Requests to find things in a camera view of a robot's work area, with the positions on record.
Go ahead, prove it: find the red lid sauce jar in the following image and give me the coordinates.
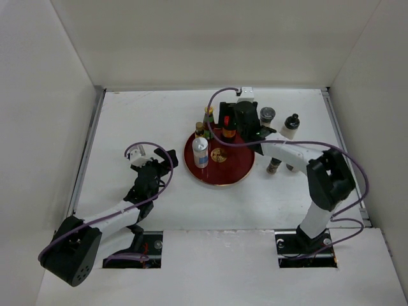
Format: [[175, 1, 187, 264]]
[[221, 115, 237, 143]]

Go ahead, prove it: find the grey lid spice shaker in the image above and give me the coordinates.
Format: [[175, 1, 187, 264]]
[[259, 107, 276, 128]]

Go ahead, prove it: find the tall silver lid jar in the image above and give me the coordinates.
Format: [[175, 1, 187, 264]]
[[192, 137, 208, 169]]

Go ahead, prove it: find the small yellow label bottle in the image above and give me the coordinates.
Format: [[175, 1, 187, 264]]
[[194, 122, 205, 138]]

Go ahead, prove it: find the green label sauce bottle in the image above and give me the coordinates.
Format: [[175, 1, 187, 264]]
[[203, 106, 215, 140]]

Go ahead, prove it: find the silver lid pepper jar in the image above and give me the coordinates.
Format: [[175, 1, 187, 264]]
[[286, 164, 298, 173]]

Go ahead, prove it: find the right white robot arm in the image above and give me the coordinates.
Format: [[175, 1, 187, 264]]
[[219, 101, 356, 252]]

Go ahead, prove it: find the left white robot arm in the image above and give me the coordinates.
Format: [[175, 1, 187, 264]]
[[38, 143, 179, 287]]

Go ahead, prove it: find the red round tray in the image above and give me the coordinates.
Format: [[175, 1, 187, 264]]
[[184, 134, 255, 186]]

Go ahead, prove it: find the black cap small bottle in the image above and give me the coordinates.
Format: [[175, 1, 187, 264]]
[[280, 113, 300, 140]]

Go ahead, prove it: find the small dark spice jar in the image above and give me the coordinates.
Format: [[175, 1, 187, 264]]
[[266, 157, 281, 175]]

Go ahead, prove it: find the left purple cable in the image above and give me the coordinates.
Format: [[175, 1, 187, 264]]
[[38, 142, 175, 267]]

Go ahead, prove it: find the purple cable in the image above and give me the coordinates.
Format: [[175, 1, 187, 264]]
[[203, 87, 370, 261], [38, 142, 175, 267]]

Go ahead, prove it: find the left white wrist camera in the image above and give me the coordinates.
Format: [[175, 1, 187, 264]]
[[126, 145, 150, 167]]

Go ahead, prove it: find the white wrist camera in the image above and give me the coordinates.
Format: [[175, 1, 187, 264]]
[[126, 145, 150, 167], [236, 87, 254, 103]]

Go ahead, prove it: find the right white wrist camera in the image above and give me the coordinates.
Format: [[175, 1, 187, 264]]
[[236, 87, 254, 103]]

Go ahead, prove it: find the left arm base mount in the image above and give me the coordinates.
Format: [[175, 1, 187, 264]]
[[102, 224, 164, 269]]

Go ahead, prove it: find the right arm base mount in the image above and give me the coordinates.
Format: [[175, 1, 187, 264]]
[[275, 232, 337, 268]]

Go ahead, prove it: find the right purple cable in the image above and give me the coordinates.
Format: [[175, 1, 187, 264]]
[[203, 87, 370, 261]]

